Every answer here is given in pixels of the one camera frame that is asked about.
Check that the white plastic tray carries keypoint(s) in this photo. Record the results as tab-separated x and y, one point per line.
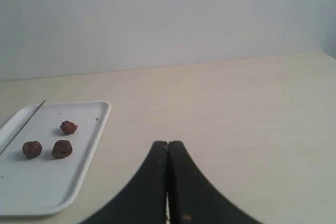
44	185

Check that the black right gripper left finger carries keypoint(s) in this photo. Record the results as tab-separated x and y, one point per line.
143	199

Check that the brown meatball piece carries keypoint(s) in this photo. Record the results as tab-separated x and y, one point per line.
61	149

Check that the thin wooden skewer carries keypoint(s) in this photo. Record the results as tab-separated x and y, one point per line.
21	128

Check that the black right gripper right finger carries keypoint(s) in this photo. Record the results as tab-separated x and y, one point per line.
192	198

